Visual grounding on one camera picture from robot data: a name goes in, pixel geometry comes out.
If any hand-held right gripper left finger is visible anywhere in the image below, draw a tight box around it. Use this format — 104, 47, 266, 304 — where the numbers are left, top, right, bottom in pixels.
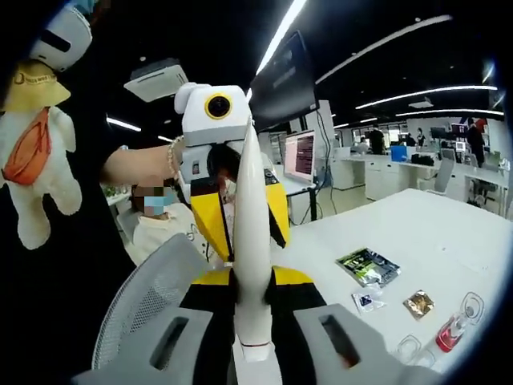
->
71, 266, 236, 385

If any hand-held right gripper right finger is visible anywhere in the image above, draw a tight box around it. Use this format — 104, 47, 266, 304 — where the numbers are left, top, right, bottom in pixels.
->
270, 265, 444, 385

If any white skincare tube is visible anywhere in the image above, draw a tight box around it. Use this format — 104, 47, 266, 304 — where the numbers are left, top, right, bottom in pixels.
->
231, 117, 277, 363

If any small clear skincare sachet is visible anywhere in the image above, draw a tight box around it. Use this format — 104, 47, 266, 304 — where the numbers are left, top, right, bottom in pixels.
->
350, 287, 387, 317

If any green black skincare sachet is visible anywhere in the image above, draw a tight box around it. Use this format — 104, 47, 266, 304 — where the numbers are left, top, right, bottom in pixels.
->
334, 246, 402, 289

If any gold skincare sachet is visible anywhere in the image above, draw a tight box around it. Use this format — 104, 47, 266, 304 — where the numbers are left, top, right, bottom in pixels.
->
402, 290, 437, 322

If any white skincare bottle red collar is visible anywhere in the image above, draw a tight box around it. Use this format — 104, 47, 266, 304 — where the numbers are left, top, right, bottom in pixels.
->
434, 291, 487, 355

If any person's left hand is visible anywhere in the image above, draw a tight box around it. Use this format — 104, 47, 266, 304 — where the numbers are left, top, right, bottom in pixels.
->
172, 138, 188, 181

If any white monitor stand table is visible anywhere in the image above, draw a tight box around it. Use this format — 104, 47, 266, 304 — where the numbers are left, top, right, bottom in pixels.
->
280, 176, 324, 226

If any ceiling air conditioner unit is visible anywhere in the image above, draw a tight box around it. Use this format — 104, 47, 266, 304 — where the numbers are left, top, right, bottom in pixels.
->
122, 57, 190, 104

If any grey mesh office chair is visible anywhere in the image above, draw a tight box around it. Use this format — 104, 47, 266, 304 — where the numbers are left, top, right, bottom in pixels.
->
91, 233, 214, 372

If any hanging dark screen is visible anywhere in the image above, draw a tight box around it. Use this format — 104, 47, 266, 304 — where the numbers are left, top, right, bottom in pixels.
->
247, 30, 321, 132

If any white office desk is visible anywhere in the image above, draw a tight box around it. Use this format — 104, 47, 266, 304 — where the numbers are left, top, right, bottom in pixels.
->
336, 154, 510, 213

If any person's black shirt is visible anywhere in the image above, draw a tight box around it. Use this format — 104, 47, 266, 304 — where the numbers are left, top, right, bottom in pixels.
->
0, 0, 139, 385

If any ceiling light strip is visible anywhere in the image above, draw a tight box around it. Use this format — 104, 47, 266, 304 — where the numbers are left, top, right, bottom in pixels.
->
255, 0, 309, 76

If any white plush duck toy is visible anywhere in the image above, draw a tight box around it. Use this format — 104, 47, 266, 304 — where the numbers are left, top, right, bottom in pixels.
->
0, 59, 84, 251

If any white grey worn device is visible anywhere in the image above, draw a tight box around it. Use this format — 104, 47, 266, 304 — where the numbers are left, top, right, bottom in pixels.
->
28, 2, 94, 74

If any bead bracelet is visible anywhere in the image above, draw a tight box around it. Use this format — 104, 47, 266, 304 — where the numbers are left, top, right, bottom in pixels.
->
166, 135, 185, 182

